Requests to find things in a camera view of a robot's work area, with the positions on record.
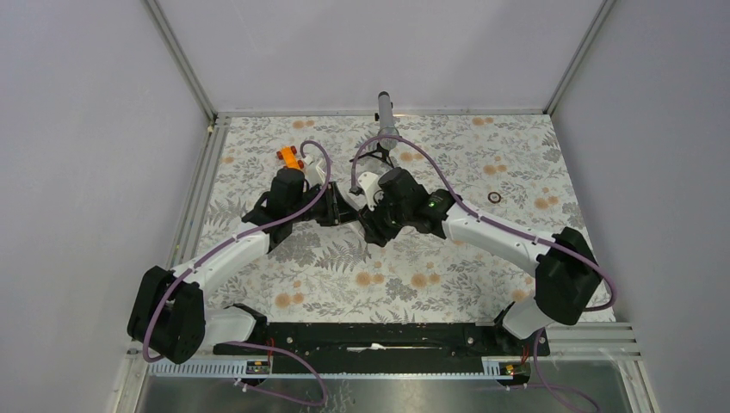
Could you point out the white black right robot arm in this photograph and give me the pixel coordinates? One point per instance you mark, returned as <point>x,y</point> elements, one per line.
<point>561,264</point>

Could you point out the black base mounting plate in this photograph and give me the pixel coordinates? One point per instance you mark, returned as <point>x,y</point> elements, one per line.
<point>384,348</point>

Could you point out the white air conditioner remote control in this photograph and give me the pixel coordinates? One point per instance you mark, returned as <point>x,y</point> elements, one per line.
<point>357,228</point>

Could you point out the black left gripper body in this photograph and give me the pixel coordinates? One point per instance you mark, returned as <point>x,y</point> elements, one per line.
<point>325,211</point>

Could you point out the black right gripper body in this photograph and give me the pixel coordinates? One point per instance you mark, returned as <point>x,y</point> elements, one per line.
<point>385,221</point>

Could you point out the floral patterned table mat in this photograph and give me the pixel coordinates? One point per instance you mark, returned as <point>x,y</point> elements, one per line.
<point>510,166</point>

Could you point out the orange toy car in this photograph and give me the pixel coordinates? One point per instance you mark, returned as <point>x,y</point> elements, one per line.
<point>288,155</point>

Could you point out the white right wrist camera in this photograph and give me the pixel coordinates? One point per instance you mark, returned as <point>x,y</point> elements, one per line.
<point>367,185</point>

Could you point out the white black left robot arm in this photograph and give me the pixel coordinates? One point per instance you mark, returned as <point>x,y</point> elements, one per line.
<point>169,315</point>

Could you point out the aluminium frame rail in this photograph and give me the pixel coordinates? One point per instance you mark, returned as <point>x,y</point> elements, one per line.
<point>179,57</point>

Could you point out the slotted grey cable duct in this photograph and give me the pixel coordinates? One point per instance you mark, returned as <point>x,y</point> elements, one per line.
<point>263,369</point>

